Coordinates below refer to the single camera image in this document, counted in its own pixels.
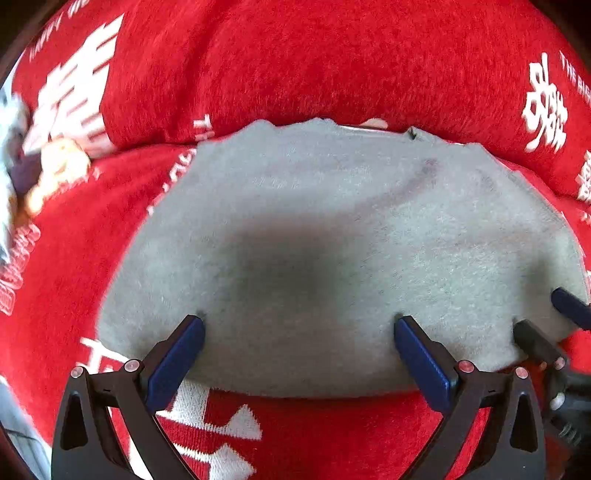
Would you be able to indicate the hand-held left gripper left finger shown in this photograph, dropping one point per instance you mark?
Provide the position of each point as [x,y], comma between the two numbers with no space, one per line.
[173,364]

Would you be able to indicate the red printed blanket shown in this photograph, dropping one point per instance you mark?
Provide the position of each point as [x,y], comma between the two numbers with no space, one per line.
[78,277]

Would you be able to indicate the red printed quilt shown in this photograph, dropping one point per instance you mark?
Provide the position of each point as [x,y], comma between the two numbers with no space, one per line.
[323,60]

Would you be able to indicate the dark purple cloth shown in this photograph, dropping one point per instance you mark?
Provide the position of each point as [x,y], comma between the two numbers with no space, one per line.
[25,173]

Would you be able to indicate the grey knitted sweater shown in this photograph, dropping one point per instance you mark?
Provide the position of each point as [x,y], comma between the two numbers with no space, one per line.
[323,221]

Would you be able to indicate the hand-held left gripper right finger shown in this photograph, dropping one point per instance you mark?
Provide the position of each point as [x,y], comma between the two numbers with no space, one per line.
[422,364]

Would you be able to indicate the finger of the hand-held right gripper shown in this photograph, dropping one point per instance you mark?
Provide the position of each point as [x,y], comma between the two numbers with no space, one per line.
[535,341]
[575,307]

